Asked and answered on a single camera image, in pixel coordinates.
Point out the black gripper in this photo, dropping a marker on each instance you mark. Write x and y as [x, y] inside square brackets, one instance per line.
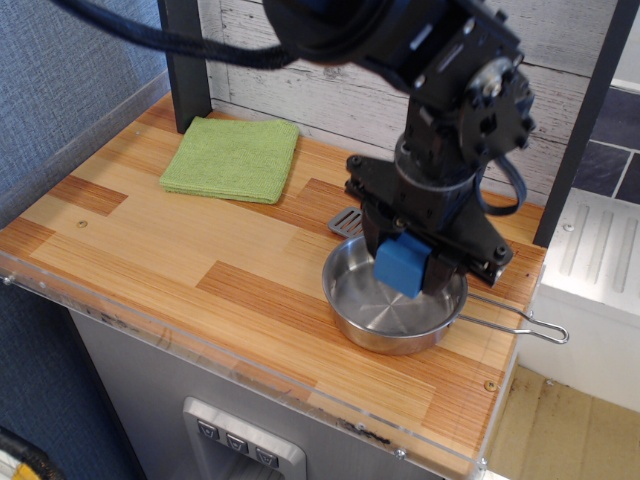
[452, 219]

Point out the blue block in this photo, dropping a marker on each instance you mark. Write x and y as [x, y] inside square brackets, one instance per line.
[400, 263]

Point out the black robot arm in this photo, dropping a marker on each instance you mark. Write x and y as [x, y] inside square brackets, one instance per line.
[469, 106]

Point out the yellow black object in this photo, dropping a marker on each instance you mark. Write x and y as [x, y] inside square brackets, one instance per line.
[21, 459]

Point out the white ridged appliance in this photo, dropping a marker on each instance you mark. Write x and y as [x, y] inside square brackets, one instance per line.
[590, 286]

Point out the green folded cloth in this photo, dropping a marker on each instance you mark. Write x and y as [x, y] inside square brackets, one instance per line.
[238, 160]

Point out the silver button panel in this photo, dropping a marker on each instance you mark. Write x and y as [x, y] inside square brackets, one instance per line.
[228, 447]

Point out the clear acrylic edge guard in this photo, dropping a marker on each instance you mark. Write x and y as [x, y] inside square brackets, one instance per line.
[278, 339]

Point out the grey spatula green handle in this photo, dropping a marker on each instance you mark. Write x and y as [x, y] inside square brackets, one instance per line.
[347, 223]

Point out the steel pot with wire handle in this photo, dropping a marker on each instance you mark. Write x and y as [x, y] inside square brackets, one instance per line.
[376, 317]

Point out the dark left post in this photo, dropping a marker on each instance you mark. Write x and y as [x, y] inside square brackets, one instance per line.
[187, 76]

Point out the dark post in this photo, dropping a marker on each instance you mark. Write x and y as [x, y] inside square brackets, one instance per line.
[187, 76]
[607, 61]

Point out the dark right post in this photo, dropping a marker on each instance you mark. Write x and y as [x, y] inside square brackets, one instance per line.
[607, 61]

